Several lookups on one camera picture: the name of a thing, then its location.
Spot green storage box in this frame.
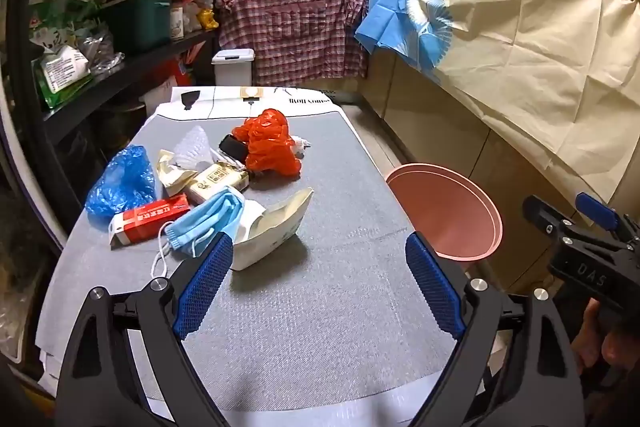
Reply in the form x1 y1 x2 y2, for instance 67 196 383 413
100 0 174 55

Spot white foam net sleeve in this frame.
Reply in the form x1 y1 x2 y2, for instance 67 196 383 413
174 126 214 171

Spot cream cloth sheet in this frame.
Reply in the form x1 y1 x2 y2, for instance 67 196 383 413
434 0 639 202

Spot white small trash bin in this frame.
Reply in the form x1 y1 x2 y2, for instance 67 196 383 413
212 49 255 87

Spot blue face mask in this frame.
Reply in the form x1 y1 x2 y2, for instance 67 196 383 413
150 186 245 279

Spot blue plastic bag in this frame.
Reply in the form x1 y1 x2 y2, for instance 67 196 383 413
85 145 156 223

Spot white paper box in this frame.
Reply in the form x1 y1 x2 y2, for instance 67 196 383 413
231 188 314 272

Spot grey table mat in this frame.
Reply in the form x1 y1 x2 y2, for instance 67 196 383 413
34 84 459 413

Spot yellow toy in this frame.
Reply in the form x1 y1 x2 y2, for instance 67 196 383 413
196 9 219 31

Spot beige tissue pack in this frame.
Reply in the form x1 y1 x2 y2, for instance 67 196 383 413
184 162 250 205

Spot blue patterned cloth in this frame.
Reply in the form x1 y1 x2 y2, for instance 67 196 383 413
355 0 452 74

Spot pink plastic bucket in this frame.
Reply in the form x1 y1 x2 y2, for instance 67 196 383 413
386 162 503 265

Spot green food packet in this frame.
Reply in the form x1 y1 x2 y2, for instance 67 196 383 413
32 44 92 109

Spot white tissue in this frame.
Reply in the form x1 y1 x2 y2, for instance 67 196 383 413
291 135 311 159

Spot cream wrapper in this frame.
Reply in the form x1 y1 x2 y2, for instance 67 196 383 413
156 150 198 197

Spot red cigarette box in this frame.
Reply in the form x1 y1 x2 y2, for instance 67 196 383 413
107 194 190 249

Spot red plastic bag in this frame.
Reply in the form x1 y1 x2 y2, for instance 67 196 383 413
231 108 302 176

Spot red plaid shirt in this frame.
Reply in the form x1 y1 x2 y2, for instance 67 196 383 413
217 0 369 86

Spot person's right hand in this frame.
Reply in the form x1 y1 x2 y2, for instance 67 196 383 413
572 299 639 374

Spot black shelf rack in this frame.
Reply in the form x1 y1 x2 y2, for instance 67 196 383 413
8 0 224 233

